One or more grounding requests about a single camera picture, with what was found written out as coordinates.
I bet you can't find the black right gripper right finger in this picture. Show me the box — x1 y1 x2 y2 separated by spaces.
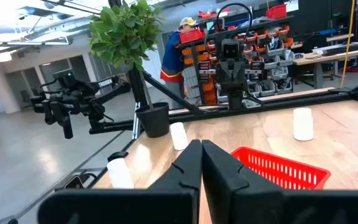
201 139 358 224

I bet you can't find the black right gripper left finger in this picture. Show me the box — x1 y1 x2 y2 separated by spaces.
37 139 203 224

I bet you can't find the white pill bottle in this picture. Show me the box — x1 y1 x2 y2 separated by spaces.
293 107 314 142
106 157 135 190
170 121 189 151

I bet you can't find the red plastic slotted basket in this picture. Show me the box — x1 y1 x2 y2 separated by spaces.
231 146 331 190

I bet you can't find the storage rack with orange bins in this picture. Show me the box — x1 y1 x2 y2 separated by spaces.
178 12 295 105

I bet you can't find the red storage bin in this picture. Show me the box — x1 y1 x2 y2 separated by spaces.
265 4 287 19
179 29 205 44

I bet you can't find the person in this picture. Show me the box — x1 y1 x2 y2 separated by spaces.
160 17 198 110

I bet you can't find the wooden workbench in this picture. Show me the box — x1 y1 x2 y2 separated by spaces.
292 40 358 90

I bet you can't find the green potted plant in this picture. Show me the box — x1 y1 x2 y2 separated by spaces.
88 0 170 139

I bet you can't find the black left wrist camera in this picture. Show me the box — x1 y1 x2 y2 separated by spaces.
221 39 240 60

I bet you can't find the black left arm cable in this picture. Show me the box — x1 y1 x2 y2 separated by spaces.
204 2 254 57

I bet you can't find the black metal rig frame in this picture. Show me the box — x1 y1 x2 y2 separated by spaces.
0 70 358 224

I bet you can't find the black frame clamp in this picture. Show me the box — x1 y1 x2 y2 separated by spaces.
107 151 129 162

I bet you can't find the black table-level camera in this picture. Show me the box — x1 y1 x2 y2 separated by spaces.
63 173 98 190

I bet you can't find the yellow hanging hose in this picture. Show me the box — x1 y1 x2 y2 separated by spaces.
340 0 356 88

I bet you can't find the black leader arm handle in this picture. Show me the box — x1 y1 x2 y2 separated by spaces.
29 92 105 140

